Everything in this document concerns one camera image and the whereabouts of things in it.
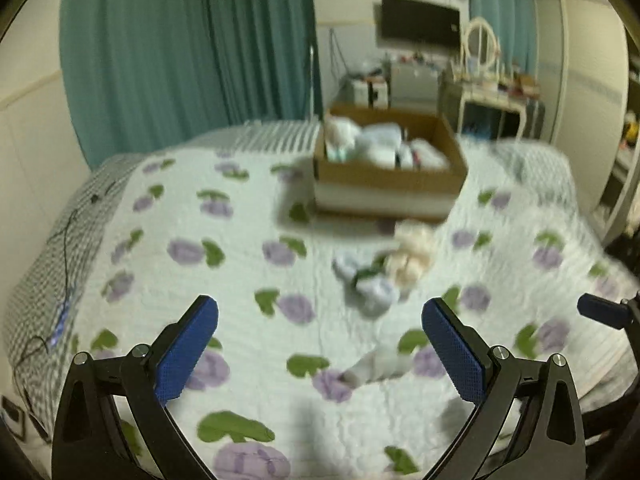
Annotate wide teal curtain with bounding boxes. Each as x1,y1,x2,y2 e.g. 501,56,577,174
59,0,324,170

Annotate grey checkered bed sheet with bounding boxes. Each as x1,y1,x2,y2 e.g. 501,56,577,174
4,154,147,443

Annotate white plush toy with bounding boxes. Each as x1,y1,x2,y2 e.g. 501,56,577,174
324,116,362,162

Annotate light blue sock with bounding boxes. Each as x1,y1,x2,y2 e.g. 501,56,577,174
332,254,401,318

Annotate white dressing table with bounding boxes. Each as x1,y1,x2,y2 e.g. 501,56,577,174
451,67,545,142

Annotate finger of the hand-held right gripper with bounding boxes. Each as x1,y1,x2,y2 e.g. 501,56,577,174
577,293,640,331

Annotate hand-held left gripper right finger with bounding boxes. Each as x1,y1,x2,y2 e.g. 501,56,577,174
421,297,586,480

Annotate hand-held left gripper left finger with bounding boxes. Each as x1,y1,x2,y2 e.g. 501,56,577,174
52,295,220,480

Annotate grey storage box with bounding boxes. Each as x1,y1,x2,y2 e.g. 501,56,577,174
389,61,442,109

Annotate white sock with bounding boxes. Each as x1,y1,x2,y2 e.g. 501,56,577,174
340,344,415,387

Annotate striped pillow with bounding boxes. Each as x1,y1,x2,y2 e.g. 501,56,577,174
189,120,322,155

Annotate metal pole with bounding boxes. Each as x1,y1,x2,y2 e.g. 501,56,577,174
306,44,322,122

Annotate white pink soft bundle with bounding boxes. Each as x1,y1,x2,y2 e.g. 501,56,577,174
397,139,451,171

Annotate white wardrobe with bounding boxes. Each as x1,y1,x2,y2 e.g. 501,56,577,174
531,0,632,147

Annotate blue phone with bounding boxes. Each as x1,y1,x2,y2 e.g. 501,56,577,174
49,287,79,349

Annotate white oval mirror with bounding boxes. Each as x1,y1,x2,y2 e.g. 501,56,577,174
460,16,503,80

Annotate cream sock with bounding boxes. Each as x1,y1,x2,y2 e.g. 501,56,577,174
386,221,437,297

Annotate white purple floral blanket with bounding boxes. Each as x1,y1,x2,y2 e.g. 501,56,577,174
50,132,640,480

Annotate black cable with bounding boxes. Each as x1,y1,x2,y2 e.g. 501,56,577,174
12,180,118,406

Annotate small white box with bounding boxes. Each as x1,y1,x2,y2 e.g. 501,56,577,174
349,77,391,109

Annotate narrow teal curtain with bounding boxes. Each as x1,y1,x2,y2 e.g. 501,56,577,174
465,0,537,75

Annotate brown cardboard box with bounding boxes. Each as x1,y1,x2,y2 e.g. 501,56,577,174
313,102,470,224

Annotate white folded cloth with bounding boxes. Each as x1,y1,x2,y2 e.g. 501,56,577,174
356,122,405,168

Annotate black wall television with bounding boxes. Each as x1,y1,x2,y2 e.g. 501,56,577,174
377,0,462,53

